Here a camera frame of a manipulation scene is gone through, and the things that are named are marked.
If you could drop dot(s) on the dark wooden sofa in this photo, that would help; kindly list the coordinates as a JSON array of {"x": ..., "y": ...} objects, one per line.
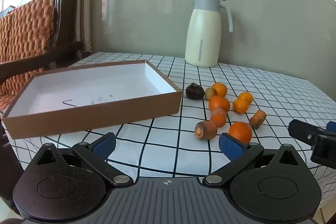
[{"x": 67, "y": 16}]

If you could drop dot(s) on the brown cardboard box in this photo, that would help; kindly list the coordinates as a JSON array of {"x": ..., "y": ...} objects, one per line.
[{"x": 92, "y": 87}]

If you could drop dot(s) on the white checkered tablecloth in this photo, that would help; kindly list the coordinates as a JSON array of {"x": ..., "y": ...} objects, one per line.
[{"x": 262, "y": 77}]

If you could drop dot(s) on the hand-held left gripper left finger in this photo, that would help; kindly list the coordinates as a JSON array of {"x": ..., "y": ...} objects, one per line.
[{"x": 105, "y": 146}]

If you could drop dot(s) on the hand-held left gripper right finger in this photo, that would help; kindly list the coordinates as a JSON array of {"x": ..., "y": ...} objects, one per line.
[{"x": 232, "y": 148}]

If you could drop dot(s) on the cream thermos jug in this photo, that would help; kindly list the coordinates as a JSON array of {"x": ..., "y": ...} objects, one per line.
[{"x": 202, "y": 29}]

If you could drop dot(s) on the kiwi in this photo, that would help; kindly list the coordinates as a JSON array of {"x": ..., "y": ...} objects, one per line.
[{"x": 209, "y": 93}]

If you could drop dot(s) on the beige patterned curtain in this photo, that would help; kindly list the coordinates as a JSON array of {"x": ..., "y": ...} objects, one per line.
[{"x": 86, "y": 3}]

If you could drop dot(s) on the dark mangosteen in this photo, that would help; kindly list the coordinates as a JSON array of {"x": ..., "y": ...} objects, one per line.
[{"x": 194, "y": 92}]

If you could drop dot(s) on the orange tufted sofa cushion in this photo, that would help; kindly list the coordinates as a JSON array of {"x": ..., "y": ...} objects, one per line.
[{"x": 29, "y": 29}]

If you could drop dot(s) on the carrot piece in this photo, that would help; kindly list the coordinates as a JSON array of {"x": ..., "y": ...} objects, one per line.
[
  {"x": 257, "y": 119},
  {"x": 218, "y": 117},
  {"x": 206, "y": 130}
]

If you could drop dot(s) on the orange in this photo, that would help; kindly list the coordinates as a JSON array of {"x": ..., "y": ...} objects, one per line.
[
  {"x": 220, "y": 89},
  {"x": 246, "y": 96},
  {"x": 240, "y": 106},
  {"x": 240, "y": 131},
  {"x": 219, "y": 103}
]

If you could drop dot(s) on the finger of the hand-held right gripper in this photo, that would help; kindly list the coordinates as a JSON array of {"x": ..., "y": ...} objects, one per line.
[
  {"x": 332, "y": 126},
  {"x": 304, "y": 132}
]

